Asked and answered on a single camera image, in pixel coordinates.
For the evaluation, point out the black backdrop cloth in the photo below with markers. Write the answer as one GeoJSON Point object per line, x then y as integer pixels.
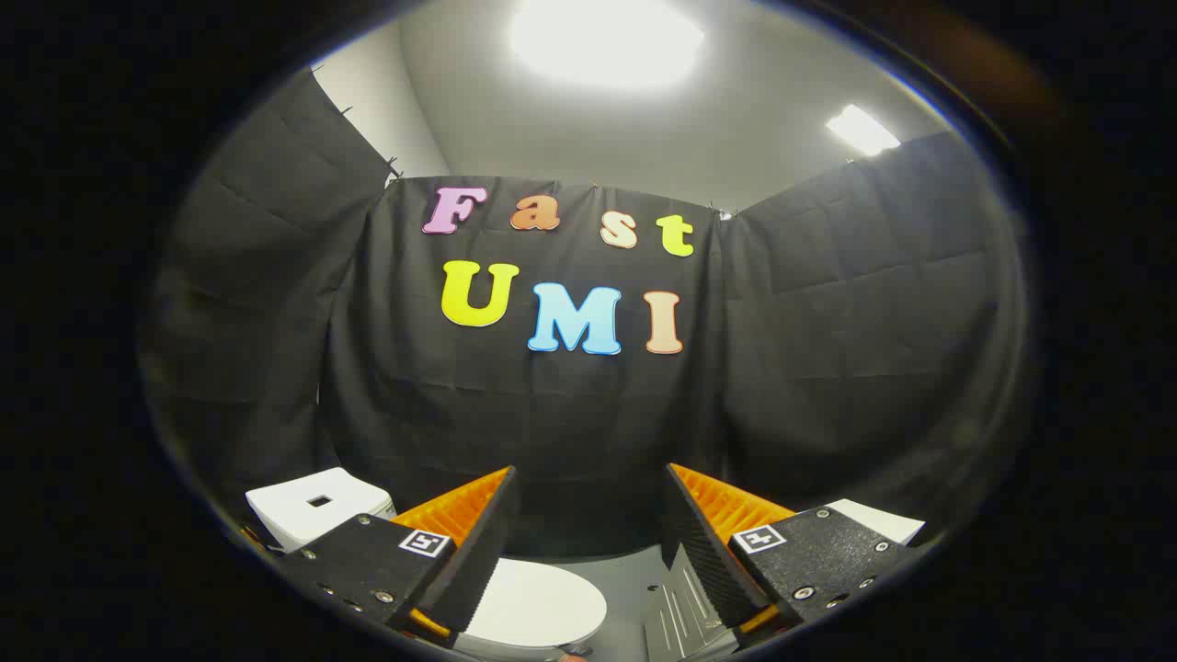
{"type": "Point", "coordinates": [515, 423]}

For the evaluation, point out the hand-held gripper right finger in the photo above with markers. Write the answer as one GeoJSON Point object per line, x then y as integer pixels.
{"type": "Point", "coordinates": [699, 561]}

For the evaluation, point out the small ceiling light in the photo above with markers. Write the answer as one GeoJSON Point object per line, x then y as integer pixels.
{"type": "Point", "coordinates": [862, 130]}

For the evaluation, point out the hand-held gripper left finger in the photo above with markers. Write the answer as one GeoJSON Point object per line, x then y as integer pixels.
{"type": "Point", "coordinates": [478, 552]}

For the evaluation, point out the grey cabinet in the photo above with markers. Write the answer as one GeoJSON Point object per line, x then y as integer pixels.
{"type": "Point", "coordinates": [680, 616]}

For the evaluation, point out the large ceiling light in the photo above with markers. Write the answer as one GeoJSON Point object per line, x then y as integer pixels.
{"type": "Point", "coordinates": [602, 41]}

